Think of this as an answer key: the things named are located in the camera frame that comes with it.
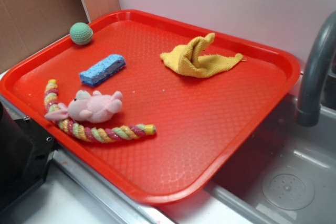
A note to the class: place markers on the red plastic tray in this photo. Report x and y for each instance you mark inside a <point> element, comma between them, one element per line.
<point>199,123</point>

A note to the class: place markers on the yellow cloth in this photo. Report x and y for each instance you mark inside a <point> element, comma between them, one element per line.
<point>187,60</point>

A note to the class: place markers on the pink plush toy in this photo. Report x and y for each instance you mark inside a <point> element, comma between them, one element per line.
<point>86,107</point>

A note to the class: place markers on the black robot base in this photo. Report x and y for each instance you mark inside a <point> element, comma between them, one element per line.
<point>26,151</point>

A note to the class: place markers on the brown cardboard panel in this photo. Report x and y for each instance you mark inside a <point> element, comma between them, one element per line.
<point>28,26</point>

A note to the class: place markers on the green ball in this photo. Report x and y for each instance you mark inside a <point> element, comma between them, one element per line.
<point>81,33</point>

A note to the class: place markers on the blue sponge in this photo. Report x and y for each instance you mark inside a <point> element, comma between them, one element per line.
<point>102,70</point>

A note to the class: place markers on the grey faucet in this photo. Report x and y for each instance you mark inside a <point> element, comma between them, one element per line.
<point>318,82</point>

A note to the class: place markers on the multicolour twisted rope toy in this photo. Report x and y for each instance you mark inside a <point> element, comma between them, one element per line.
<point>92,134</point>

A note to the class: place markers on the grey plastic sink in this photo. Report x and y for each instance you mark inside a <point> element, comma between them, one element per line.
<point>283,173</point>

